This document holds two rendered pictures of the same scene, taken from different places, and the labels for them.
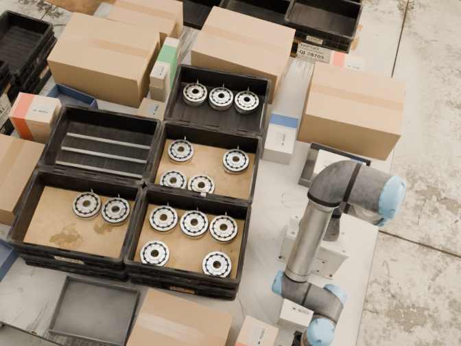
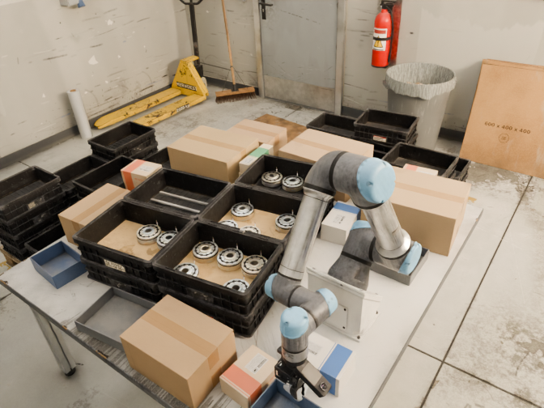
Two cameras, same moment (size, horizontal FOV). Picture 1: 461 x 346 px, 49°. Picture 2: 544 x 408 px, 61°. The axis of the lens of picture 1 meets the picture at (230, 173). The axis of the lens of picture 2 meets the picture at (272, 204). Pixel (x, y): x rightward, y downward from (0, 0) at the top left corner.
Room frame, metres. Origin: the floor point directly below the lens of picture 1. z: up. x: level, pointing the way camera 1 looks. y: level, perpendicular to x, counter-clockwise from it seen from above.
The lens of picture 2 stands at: (-0.40, -0.64, 2.04)
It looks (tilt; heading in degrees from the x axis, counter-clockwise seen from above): 35 degrees down; 26
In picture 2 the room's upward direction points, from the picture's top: 3 degrees counter-clockwise
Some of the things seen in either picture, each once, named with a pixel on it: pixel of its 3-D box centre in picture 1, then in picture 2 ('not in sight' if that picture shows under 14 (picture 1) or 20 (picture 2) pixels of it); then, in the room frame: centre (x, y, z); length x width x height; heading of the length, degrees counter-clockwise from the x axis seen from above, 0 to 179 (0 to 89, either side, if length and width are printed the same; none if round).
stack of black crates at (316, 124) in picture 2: not in sight; (336, 142); (2.82, 0.29, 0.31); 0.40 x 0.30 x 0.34; 78
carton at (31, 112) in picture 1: (36, 112); (142, 173); (1.13, 0.80, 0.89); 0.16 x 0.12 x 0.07; 87
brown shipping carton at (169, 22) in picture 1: (146, 22); (256, 142); (1.81, 0.50, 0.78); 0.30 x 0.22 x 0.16; 81
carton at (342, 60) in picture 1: (345, 68); (417, 179); (1.65, -0.46, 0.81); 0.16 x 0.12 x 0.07; 83
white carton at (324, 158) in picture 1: (337, 173); not in sight; (1.12, -0.45, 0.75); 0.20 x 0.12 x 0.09; 79
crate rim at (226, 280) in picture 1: (189, 233); (218, 256); (0.69, 0.11, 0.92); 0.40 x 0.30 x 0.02; 87
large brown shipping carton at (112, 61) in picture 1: (108, 60); (214, 158); (1.53, 0.62, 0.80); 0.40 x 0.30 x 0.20; 83
